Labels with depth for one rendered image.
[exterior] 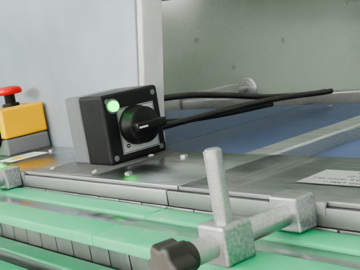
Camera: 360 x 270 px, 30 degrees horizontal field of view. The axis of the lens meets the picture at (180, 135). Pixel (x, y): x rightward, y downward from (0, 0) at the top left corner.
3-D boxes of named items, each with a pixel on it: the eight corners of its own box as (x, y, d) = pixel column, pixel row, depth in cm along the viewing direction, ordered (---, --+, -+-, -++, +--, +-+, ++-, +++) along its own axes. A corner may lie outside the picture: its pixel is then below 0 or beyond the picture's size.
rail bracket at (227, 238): (287, 220, 50) (143, 284, 41) (272, 123, 49) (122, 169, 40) (330, 226, 47) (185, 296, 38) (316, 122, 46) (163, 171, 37)
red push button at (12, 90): (-7, 111, 101) (-11, 89, 101) (17, 106, 104) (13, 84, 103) (5, 111, 98) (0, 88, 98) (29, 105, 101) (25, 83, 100)
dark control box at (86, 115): (132, 148, 86) (75, 164, 81) (120, 87, 85) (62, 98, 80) (171, 149, 79) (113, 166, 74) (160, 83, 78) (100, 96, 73)
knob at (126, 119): (154, 139, 78) (172, 139, 75) (122, 148, 75) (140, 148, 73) (147, 101, 77) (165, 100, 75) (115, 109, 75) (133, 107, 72)
